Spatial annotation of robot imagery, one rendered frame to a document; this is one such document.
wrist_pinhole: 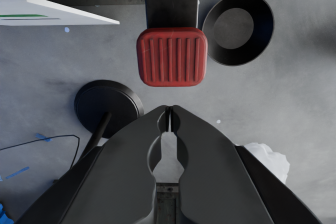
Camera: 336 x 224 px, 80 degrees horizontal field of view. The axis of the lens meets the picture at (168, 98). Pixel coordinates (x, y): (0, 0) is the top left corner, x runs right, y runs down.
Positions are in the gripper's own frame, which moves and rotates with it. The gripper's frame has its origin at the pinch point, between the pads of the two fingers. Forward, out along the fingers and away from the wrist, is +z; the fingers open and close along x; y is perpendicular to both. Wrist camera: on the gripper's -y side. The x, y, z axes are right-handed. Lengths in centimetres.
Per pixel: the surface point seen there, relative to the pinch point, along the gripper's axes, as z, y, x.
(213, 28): 84, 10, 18
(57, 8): 35.4, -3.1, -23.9
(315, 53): 85, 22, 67
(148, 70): 9.0, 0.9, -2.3
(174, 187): 82, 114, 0
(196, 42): 8.8, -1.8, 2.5
